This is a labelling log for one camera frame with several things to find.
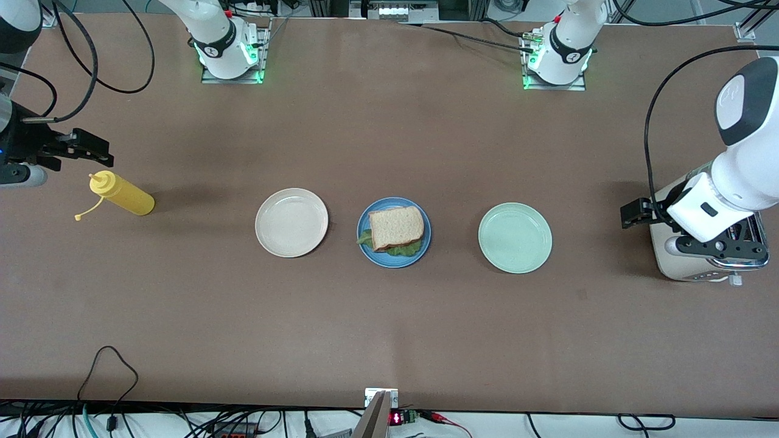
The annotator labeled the yellow squeeze bottle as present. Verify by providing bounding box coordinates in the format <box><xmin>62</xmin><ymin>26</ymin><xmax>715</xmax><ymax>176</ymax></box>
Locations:
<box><xmin>74</xmin><ymin>170</ymin><xmax>156</xmax><ymax>222</ymax></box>

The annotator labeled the green lettuce leaf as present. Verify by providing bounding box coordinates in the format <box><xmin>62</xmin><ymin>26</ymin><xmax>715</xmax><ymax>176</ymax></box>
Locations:
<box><xmin>357</xmin><ymin>228</ymin><xmax>422</xmax><ymax>257</ymax></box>

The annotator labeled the toasted bread slice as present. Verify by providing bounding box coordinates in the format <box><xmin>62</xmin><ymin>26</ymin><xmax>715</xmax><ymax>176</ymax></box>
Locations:
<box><xmin>369</xmin><ymin>206</ymin><xmax>425</xmax><ymax>252</ymax></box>

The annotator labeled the light green round plate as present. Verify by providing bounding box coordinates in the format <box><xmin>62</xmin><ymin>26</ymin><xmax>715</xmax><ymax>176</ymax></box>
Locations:
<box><xmin>478</xmin><ymin>203</ymin><xmax>553</xmax><ymax>274</ymax></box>

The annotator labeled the beige round plate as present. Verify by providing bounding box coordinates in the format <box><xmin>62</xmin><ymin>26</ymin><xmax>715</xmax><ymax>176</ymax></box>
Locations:
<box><xmin>255</xmin><ymin>188</ymin><xmax>329</xmax><ymax>258</ymax></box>

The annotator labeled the blue round plate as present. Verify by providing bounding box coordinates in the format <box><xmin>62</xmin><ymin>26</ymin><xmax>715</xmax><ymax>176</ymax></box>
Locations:
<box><xmin>357</xmin><ymin>196</ymin><xmax>432</xmax><ymax>269</ymax></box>

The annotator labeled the beige chrome toaster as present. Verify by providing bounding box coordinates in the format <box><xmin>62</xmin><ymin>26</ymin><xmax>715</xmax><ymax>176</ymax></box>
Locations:
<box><xmin>648</xmin><ymin>181</ymin><xmax>771</xmax><ymax>287</ymax></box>

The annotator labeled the white power strip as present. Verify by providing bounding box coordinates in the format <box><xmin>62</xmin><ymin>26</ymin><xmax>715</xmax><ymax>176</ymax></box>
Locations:
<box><xmin>363</xmin><ymin>0</ymin><xmax>440</xmax><ymax>23</ymax></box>

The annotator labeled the black short curved cable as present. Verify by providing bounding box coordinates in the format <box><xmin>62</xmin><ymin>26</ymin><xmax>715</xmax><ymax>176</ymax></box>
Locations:
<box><xmin>0</xmin><ymin>61</ymin><xmax>58</xmax><ymax>117</ymax></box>

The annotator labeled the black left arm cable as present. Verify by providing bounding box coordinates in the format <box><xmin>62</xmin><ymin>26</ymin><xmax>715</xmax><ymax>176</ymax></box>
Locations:
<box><xmin>644</xmin><ymin>45</ymin><xmax>779</xmax><ymax>211</ymax></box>

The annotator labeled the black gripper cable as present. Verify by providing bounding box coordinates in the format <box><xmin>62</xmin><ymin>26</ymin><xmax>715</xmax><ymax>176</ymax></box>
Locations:
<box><xmin>37</xmin><ymin>0</ymin><xmax>99</xmax><ymax>123</ymax></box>

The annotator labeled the black looped cable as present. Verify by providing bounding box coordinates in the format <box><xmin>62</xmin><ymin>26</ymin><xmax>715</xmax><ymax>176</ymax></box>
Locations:
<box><xmin>52</xmin><ymin>0</ymin><xmax>156</xmax><ymax>95</ymax></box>

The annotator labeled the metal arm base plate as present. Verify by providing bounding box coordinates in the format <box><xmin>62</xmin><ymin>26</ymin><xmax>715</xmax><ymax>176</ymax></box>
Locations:
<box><xmin>522</xmin><ymin>30</ymin><xmax>587</xmax><ymax>92</ymax></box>
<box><xmin>201</xmin><ymin>24</ymin><xmax>269</xmax><ymax>85</ymax></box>

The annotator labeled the black coiled cable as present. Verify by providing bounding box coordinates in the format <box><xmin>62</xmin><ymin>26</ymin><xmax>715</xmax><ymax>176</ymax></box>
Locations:
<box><xmin>617</xmin><ymin>413</ymin><xmax>677</xmax><ymax>432</ymax></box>

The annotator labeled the thin black cable loop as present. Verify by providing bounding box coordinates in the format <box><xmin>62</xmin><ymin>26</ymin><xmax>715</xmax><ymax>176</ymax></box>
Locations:
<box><xmin>77</xmin><ymin>346</ymin><xmax>140</xmax><ymax>426</ymax></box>

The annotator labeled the black cable across table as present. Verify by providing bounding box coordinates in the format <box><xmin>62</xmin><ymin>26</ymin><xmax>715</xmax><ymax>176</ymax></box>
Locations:
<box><xmin>402</xmin><ymin>19</ymin><xmax>537</xmax><ymax>53</ymax></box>

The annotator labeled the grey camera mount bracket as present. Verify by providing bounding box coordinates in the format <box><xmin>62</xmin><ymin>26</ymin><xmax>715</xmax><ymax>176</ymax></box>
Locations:
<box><xmin>351</xmin><ymin>388</ymin><xmax>400</xmax><ymax>438</ymax></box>

